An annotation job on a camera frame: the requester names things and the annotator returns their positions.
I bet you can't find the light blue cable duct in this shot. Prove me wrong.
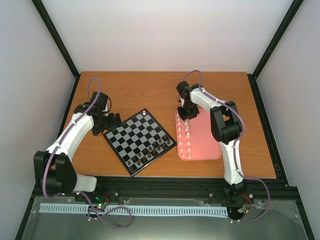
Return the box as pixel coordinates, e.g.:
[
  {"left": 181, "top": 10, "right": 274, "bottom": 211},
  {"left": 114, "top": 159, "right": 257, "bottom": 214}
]
[{"left": 38, "top": 203, "right": 228, "bottom": 218}]

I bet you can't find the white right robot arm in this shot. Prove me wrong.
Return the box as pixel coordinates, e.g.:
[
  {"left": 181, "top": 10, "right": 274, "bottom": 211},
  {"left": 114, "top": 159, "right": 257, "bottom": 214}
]
[{"left": 176, "top": 81, "right": 246, "bottom": 203}]

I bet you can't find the black aluminium frame post right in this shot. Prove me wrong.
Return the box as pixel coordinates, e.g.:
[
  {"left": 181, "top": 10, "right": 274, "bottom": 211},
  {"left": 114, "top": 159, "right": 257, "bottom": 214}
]
[{"left": 251, "top": 0, "right": 305, "bottom": 78}]

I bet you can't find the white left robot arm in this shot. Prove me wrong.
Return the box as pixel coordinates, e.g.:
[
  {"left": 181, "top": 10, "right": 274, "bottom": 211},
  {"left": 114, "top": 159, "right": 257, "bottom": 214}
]
[{"left": 33, "top": 91, "right": 121, "bottom": 202}]

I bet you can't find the pink plastic tray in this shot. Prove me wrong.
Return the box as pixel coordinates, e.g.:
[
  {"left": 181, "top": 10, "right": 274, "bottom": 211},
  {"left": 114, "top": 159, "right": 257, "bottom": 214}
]
[{"left": 175, "top": 108, "right": 222, "bottom": 161}]

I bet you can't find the black aluminium frame post left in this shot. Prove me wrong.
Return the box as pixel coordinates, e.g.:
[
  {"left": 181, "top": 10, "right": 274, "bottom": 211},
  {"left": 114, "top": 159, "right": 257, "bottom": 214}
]
[{"left": 30, "top": 0, "right": 81, "bottom": 79}]

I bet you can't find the black aluminium frame post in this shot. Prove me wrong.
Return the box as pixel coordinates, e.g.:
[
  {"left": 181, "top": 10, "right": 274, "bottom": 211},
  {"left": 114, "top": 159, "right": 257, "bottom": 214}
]
[
  {"left": 30, "top": 0, "right": 81, "bottom": 79},
  {"left": 251, "top": 0, "right": 305, "bottom": 78}
]

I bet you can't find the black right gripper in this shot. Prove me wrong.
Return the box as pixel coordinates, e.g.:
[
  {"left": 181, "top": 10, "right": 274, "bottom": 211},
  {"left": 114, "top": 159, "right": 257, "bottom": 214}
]
[{"left": 177, "top": 101, "right": 199, "bottom": 121}]

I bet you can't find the black and silver chessboard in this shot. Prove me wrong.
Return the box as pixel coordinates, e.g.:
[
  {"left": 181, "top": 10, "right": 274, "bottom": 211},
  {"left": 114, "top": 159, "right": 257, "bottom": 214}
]
[{"left": 103, "top": 108, "right": 177, "bottom": 177}]

